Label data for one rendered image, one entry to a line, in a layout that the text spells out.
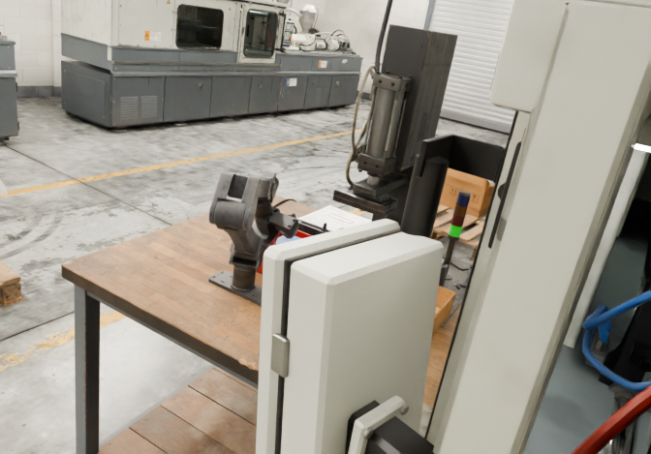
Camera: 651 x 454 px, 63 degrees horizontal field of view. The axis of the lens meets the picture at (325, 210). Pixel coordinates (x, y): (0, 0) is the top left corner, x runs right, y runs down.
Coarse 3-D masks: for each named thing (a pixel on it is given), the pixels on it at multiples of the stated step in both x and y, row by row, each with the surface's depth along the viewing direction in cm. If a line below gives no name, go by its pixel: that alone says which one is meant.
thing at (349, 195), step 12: (360, 180) 166; (372, 180) 163; (384, 180) 171; (396, 180) 172; (336, 192) 166; (348, 192) 166; (360, 192) 161; (372, 192) 159; (384, 192) 164; (348, 204) 165; (360, 204) 163; (372, 204) 161; (384, 204) 160; (396, 204) 167; (384, 216) 160
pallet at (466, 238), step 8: (440, 208) 489; (448, 208) 495; (448, 216) 471; (472, 216) 482; (480, 216) 486; (440, 224) 449; (448, 224) 489; (464, 224) 459; (480, 224) 465; (432, 232) 441; (440, 232) 437; (448, 232) 433; (472, 232) 441; (480, 232) 446; (464, 240) 425; (472, 240) 430; (472, 256) 424
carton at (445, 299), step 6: (438, 288) 153; (444, 288) 152; (438, 294) 154; (444, 294) 153; (450, 294) 152; (438, 300) 154; (444, 300) 153; (450, 300) 148; (438, 306) 155; (444, 306) 142; (450, 306) 151; (438, 312) 139; (444, 312) 145; (438, 318) 140; (444, 318) 148; (438, 324) 143
